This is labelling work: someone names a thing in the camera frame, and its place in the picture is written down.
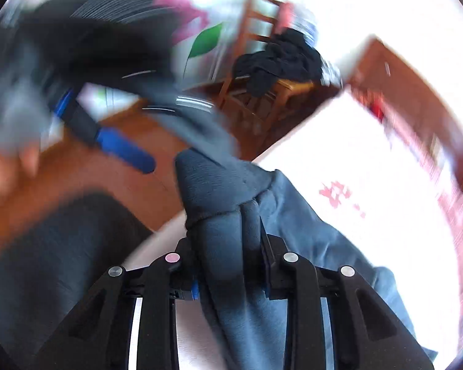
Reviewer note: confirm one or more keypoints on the wooden headboard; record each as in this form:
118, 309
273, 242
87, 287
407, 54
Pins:
416, 96

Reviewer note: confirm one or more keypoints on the wooden chair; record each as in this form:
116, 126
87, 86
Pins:
256, 15

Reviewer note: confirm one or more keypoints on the black pants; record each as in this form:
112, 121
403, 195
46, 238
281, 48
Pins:
223, 208

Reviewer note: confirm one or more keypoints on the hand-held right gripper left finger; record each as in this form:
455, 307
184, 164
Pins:
195, 291

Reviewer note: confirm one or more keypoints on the red cloth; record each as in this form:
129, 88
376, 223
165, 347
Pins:
378, 110

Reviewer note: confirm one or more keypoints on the black clothes pile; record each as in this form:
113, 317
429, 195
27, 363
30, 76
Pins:
285, 61

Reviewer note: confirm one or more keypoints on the pink cloth item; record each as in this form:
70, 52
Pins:
284, 19

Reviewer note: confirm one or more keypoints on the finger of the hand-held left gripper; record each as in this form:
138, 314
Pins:
127, 150
63, 103

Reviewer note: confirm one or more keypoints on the person's dark clothing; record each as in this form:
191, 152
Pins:
42, 277

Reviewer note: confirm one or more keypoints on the bed with floral sheet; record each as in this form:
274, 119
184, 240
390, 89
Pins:
351, 154

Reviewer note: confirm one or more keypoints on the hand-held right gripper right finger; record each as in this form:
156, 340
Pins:
274, 273

